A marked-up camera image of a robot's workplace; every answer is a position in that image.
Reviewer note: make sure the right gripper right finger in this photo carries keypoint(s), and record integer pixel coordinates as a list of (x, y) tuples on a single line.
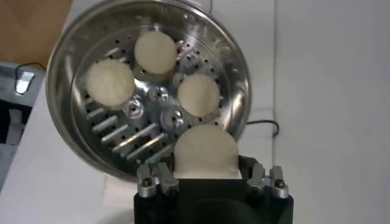
[(259, 178)]

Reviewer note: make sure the perforated steel steamer basket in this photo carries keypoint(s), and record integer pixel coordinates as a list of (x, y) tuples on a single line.
[(146, 121)]

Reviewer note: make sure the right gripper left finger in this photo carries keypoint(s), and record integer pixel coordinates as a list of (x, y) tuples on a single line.
[(166, 179)]

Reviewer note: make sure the white steamed baozi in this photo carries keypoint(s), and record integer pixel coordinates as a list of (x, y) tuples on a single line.
[(109, 83), (155, 51), (205, 152), (198, 94)]

